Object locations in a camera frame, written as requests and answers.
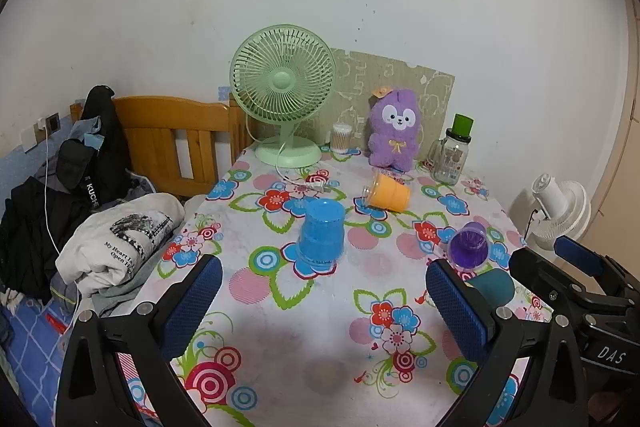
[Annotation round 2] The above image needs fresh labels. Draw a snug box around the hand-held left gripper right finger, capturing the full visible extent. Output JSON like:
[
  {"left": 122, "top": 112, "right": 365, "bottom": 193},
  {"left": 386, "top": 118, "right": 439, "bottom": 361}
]
[{"left": 425, "top": 258, "right": 593, "bottom": 427}]

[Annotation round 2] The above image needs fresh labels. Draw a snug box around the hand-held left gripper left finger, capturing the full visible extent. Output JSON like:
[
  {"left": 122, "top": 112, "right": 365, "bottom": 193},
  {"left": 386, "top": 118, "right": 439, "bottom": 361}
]
[{"left": 56, "top": 254, "right": 224, "bottom": 427}]

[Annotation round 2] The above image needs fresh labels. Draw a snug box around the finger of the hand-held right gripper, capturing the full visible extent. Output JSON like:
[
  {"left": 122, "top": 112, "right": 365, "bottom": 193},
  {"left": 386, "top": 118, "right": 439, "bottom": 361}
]
[
  {"left": 554, "top": 235, "right": 640, "bottom": 295},
  {"left": 509, "top": 247, "right": 633, "bottom": 323}
]

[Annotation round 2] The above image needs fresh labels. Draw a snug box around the teal cup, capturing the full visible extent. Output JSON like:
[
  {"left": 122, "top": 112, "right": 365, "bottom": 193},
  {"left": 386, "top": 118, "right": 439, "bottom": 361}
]
[{"left": 467, "top": 269, "right": 516, "bottom": 309}]

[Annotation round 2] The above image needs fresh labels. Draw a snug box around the purple cup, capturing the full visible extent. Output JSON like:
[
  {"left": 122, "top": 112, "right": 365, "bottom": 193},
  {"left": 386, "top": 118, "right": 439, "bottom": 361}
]
[{"left": 447, "top": 222, "right": 490, "bottom": 270}]

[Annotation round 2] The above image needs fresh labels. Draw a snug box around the orange cup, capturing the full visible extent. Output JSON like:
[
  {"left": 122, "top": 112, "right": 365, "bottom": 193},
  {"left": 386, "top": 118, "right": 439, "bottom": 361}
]
[{"left": 361, "top": 172, "right": 412, "bottom": 212}]

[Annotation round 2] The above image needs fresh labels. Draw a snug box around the blue cup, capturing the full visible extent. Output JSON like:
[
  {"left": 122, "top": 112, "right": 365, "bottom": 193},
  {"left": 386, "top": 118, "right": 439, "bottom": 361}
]
[{"left": 297, "top": 199, "right": 347, "bottom": 272}]

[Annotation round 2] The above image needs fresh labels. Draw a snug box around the white floor fan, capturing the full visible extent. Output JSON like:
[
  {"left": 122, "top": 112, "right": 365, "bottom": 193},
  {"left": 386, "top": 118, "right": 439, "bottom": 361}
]
[{"left": 509, "top": 173, "right": 592, "bottom": 253}]

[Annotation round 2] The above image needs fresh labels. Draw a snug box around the grey garment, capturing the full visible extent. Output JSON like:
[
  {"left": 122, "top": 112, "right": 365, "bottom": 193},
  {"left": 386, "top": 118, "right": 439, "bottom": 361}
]
[{"left": 75, "top": 247, "right": 166, "bottom": 319}]

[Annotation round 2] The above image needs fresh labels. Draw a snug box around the white folded printed shirt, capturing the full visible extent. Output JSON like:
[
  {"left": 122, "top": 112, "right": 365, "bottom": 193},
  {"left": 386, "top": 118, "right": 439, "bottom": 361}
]
[{"left": 55, "top": 193, "right": 186, "bottom": 299}]

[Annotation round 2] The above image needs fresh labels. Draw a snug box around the beige door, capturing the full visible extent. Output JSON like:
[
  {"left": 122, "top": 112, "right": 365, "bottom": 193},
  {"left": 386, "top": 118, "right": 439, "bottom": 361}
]
[{"left": 582, "top": 0, "right": 640, "bottom": 258}]

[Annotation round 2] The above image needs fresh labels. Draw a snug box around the floral tablecloth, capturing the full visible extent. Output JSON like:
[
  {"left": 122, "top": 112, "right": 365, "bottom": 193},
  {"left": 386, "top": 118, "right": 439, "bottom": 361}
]
[{"left": 117, "top": 144, "right": 531, "bottom": 427}]

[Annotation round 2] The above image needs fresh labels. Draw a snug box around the glass bottle with green lid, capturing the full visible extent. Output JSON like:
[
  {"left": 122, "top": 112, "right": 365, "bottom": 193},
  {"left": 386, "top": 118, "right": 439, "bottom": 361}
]
[{"left": 434, "top": 113, "right": 476, "bottom": 185}]

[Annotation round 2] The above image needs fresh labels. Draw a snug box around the clear glass mug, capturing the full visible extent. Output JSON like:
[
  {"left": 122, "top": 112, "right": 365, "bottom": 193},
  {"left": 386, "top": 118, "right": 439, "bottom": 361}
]
[{"left": 426, "top": 140, "right": 449, "bottom": 174}]

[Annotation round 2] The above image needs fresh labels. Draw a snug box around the blue checked bedsheet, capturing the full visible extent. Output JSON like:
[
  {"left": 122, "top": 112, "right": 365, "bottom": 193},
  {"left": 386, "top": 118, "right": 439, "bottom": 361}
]
[{"left": 0, "top": 292, "right": 76, "bottom": 408}]

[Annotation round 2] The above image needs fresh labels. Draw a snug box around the purple plush toy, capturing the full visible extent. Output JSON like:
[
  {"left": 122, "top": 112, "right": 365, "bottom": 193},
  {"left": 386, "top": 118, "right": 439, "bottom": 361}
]
[{"left": 367, "top": 87, "right": 421, "bottom": 172}]

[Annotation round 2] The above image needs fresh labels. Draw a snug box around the black clothing pile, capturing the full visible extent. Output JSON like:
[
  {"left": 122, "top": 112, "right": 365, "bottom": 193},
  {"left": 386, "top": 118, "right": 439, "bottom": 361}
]
[{"left": 0, "top": 177, "right": 91, "bottom": 305}]

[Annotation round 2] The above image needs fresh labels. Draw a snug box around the wooden headboard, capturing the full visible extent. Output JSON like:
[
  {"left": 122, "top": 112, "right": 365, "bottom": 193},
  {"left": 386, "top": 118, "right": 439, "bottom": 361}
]
[{"left": 70, "top": 95, "right": 256, "bottom": 200}]

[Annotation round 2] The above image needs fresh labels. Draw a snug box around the cotton swab container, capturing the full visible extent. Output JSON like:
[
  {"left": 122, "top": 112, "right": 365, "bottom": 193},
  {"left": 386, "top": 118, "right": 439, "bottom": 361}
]
[{"left": 332, "top": 123, "right": 354, "bottom": 154}]

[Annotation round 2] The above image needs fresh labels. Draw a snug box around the green desk fan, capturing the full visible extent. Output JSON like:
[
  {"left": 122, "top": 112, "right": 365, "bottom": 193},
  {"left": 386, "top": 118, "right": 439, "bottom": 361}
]
[{"left": 229, "top": 24, "right": 337, "bottom": 168}]

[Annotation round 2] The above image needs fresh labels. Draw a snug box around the white fan cable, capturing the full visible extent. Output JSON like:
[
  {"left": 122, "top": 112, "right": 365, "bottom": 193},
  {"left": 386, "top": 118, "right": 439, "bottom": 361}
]
[{"left": 274, "top": 142, "right": 331, "bottom": 196}]

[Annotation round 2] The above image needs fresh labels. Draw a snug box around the white charging cable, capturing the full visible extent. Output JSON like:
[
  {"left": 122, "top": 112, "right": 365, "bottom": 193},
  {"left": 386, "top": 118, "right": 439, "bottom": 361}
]
[{"left": 34, "top": 121, "right": 83, "bottom": 323}]

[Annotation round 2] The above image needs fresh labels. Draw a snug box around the patterned wall board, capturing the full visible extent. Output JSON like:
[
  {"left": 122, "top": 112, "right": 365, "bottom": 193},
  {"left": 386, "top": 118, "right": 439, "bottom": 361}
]
[{"left": 327, "top": 48, "right": 456, "bottom": 162}]

